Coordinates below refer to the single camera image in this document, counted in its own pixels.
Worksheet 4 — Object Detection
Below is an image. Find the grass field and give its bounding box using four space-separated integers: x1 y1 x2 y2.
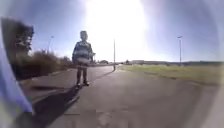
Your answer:
118 63 224 86

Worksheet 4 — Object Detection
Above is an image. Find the blue sheet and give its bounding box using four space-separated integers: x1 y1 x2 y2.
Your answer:
0 29 34 116

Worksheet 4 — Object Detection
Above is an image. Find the dark tree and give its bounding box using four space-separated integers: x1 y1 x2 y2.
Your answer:
1 18 35 68

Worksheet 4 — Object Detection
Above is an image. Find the person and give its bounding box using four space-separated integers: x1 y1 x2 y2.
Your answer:
71 30 97 88

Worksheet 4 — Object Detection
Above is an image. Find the thin pole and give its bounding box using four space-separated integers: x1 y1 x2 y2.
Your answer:
112 38 117 72

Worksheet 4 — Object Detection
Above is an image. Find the distant tree line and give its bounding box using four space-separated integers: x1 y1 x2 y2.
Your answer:
126 59 224 66

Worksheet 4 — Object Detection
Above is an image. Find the grey paved path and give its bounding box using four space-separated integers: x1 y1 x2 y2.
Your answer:
13 64 224 128

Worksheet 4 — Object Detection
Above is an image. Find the row of bushes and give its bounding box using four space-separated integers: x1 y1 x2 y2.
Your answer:
11 49 73 81

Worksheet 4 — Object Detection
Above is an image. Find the street lamp pole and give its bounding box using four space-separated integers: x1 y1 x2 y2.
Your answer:
176 35 184 66
47 35 55 54

